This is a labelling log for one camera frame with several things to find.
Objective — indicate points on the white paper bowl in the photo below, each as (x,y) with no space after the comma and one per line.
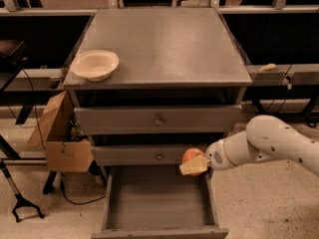
(95,65)

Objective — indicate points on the grey open bottom drawer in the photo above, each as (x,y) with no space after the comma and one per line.
(158,202)

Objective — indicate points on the grey middle drawer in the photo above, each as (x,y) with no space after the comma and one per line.
(154,154)

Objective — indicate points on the black grabber tool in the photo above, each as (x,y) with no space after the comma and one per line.
(21,201)

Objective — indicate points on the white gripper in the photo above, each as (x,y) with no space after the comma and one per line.
(215,155)

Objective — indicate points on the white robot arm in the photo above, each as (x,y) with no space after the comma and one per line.
(265,138)

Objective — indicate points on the yellow foam scrap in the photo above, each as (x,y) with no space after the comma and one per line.
(267,67)

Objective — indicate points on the grey top drawer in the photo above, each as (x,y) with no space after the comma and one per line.
(138,120)

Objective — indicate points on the red apple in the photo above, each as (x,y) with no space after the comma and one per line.
(191,153)

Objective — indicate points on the grey drawer cabinet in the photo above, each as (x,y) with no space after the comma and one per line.
(168,58)

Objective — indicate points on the brown cardboard box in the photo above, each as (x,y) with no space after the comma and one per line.
(54,132)

